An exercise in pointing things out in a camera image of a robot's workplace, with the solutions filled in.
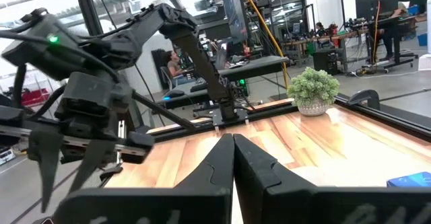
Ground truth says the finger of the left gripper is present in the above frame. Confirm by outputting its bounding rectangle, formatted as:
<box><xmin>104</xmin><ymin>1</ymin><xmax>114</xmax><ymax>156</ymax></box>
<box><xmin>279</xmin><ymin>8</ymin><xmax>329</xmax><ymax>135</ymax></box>
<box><xmin>68</xmin><ymin>139</ymin><xmax>116</xmax><ymax>194</ymax></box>
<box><xmin>27</xmin><ymin>130</ymin><xmax>64</xmax><ymax>214</ymax></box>

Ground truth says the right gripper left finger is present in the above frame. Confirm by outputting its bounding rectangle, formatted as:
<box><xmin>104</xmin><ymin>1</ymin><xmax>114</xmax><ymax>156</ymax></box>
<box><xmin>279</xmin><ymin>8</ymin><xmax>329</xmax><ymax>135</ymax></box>
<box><xmin>53</xmin><ymin>133</ymin><xmax>235</xmax><ymax>224</ymax></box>

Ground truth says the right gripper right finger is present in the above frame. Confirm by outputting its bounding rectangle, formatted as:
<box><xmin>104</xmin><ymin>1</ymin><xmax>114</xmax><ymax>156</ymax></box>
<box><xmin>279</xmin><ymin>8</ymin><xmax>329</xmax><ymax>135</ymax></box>
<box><xmin>234</xmin><ymin>133</ymin><xmax>431</xmax><ymax>224</ymax></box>

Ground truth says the red cart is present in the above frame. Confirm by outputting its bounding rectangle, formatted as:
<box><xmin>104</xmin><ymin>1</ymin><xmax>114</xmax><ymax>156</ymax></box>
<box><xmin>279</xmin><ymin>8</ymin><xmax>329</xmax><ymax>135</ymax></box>
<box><xmin>20</xmin><ymin>87</ymin><xmax>51</xmax><ymax>108</ymax></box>

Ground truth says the black office chair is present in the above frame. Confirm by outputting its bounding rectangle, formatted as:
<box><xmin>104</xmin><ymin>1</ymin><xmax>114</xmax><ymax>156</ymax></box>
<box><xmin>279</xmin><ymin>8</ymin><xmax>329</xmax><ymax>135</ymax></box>
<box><xmin>159</xmin><ymin>65</ymin><xmax>178</xmax><ymax>91</ymax></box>

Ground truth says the seated person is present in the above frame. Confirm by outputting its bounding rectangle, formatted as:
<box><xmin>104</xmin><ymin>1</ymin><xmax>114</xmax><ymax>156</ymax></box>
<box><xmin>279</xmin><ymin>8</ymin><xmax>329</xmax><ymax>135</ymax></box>
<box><xmin>162</xmin><ymin>50</ymin><xmax>190</xmax><ymax>85</ymax></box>

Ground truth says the green plant in white pot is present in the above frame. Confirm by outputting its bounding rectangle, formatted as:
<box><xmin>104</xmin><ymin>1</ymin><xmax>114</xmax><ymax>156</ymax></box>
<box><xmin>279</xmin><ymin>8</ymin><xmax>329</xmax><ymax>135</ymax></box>
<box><xmin>286</xmin><ymin>66</ymin><xmax>341</xmax><ymax>117</ymax></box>

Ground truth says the blue cardboard box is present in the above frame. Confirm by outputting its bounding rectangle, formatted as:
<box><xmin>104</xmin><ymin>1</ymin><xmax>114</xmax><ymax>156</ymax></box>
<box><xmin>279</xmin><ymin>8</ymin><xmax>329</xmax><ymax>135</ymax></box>
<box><xmin>386</xmin><ymin>171</ymin><xmax>431</xmax><ymax>188</ymax></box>

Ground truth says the black office desk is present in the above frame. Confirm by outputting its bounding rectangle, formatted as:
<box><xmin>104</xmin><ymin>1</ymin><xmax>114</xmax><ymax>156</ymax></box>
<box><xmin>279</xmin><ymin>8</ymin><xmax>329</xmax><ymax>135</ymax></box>
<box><xmin>218</xmin><ymin>55</ymin><xmax>290</xmax><ymax>83</ymax></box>

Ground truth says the black computer tower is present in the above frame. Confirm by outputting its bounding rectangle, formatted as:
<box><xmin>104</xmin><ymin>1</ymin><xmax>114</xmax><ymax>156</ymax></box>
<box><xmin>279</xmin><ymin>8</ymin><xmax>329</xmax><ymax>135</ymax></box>
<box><xmin>312</xmin><ymin>48</ymin><xmax>339</xmax><ymax>77</ymax></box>

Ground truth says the dark monitor screen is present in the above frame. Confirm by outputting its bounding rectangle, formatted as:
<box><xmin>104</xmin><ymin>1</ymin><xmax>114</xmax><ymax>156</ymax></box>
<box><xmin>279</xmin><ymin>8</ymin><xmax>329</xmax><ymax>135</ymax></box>
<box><xmin>221</xmin><ymin>0</ymin><xmax>251</xmax><ymax>46</ymax></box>

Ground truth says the person at workbench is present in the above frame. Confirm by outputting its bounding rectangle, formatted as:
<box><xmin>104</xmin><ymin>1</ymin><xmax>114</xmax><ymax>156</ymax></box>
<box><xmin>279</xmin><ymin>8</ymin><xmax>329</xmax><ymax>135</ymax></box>
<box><xmin>314</xmin><ymin>22</ymin><xmax>327</xmax><ymax>38</ymax></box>

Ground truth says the standing person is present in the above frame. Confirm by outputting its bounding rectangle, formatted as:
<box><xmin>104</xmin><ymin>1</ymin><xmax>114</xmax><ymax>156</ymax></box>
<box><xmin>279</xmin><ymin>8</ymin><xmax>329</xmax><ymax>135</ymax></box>
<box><xmin>379</xmin><ymin>1</ymin><xmax>409</xmax><ymax>62</ymax></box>

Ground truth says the black standing desk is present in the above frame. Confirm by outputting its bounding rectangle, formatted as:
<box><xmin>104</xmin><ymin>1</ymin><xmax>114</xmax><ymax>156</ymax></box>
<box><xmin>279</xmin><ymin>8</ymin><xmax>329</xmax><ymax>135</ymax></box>
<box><xmin>350</xmin><ymin>0</ymin><xmax>419</xmax><ymax>74</ymax></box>

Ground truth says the black frame foot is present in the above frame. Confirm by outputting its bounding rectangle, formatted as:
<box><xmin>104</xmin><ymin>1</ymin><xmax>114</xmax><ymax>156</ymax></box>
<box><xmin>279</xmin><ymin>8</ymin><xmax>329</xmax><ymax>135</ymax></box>
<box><xmin>99</xmin><ymin>164</ymin><xmax>124</xmax><ymax>182</ymax></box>

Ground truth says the silver metal bracket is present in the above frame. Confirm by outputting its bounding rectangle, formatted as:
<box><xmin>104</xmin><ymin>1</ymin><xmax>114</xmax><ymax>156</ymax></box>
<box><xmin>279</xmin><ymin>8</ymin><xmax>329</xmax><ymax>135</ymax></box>
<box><xmin>116</xmin><ymin>118</ymin><xmax>127</xmax><ymax>164</ymax></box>

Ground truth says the black aluminium table frame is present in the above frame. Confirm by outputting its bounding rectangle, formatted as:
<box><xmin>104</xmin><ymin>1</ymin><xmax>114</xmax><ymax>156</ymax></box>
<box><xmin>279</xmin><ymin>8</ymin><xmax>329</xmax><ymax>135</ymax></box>
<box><xmin>71</xmin><ymin>0</ymin><xmax>431</xmax><ymax>188</ymax></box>

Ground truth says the black clamp bracket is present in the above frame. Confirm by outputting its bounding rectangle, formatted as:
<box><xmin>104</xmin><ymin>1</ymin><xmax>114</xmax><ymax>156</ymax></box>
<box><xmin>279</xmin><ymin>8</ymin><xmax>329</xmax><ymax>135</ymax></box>
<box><xmin>346</xmin><ymin>89</ymin><xmax>381</xmax><ymax>111</ymax></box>

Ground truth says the yellow cable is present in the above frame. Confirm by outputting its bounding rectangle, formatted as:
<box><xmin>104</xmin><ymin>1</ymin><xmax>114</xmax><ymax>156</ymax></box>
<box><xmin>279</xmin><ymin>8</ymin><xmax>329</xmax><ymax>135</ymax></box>
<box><xmin>238</xmin><ymin>0</ymin><xmax>291</xmax><ymax>91</ymax></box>

